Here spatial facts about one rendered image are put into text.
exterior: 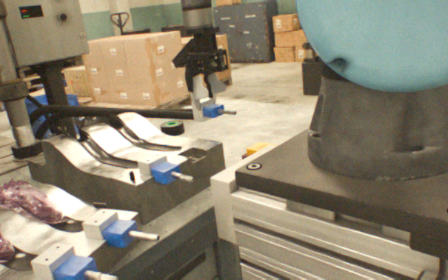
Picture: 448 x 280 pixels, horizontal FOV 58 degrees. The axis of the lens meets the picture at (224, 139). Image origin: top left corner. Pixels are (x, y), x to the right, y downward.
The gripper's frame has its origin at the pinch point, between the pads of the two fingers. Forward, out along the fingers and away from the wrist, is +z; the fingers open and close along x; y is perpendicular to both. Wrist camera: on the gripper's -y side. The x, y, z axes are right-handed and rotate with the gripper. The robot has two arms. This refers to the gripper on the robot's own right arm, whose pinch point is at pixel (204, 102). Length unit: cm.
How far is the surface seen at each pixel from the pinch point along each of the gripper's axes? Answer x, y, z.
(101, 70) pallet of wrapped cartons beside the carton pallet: 206, -378, 37
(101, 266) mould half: -50, 21, 13
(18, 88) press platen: -24, -57, -7
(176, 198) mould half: -26.8, 14.3, 13.3
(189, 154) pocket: -17.1, 9.8, 7.3
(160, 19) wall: 578, -683, -4
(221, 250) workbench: -17.4, 16.3, 31.1
